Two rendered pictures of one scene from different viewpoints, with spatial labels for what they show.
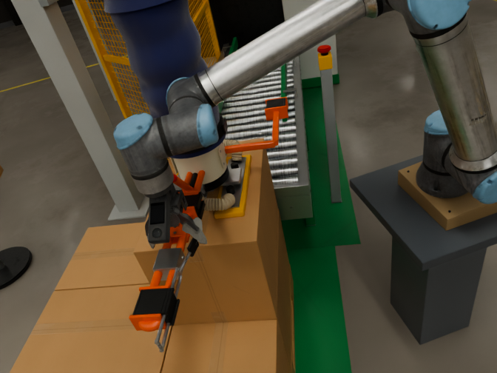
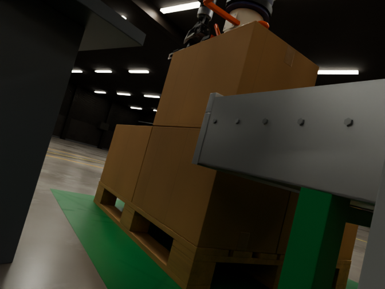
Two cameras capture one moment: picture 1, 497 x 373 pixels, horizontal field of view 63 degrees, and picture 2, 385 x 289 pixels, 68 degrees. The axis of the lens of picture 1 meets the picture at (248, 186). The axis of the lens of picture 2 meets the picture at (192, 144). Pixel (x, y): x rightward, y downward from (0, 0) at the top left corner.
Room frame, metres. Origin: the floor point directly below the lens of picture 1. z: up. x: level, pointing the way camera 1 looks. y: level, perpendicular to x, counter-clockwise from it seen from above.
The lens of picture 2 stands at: (2.07, -0.86, 0.39)
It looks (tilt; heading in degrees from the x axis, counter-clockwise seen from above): 5 degrees up; 135
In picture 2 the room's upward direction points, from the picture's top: 15 degrees clockwise
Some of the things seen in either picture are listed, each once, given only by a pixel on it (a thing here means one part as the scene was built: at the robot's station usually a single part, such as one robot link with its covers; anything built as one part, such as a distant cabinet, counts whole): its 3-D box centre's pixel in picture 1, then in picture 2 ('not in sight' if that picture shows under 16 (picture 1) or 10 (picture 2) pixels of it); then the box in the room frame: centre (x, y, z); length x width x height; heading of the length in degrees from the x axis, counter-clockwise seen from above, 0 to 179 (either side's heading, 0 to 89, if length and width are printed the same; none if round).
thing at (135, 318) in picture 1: (152, 307); not in sight; (0.61, 0.28, 1.08); 0.08 x 0.07 x 0.05; 167
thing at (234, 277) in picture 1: (220, 226); (228, 98); (1.21, 0.15, 0.75); 0.60 x 0.40 x 0.40; 168
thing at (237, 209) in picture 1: (233, 180); not in sight; (1.18, 0.05, 0.97); 0.34 x 0.10 x 0.05; 167
